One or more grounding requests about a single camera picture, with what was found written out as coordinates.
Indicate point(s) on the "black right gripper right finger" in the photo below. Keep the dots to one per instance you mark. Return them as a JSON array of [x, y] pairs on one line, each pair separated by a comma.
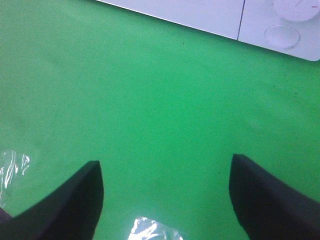
[[267, 208]]

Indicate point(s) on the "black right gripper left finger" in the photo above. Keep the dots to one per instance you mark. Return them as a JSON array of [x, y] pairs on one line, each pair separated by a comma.
[[71, 212]]

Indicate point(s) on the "round door release button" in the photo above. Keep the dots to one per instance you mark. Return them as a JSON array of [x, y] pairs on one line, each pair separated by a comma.
[[282, 36]]

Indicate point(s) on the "white microwave door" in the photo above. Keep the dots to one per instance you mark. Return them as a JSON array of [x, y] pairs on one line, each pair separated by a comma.
[[219, 17]]

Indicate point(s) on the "white microwave knob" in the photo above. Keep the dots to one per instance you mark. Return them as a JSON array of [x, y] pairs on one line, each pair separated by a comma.
[[297, 10]]

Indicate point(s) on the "clear tape strip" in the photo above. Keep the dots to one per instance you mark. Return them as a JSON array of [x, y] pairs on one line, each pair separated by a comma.
[[13, 166]]

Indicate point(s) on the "crumpled clear tape piece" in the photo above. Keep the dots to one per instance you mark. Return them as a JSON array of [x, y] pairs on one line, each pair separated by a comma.
[[144, 228]]

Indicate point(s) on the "white microwave oven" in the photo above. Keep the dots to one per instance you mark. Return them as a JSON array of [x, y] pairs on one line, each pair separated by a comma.
[[258, 15]]

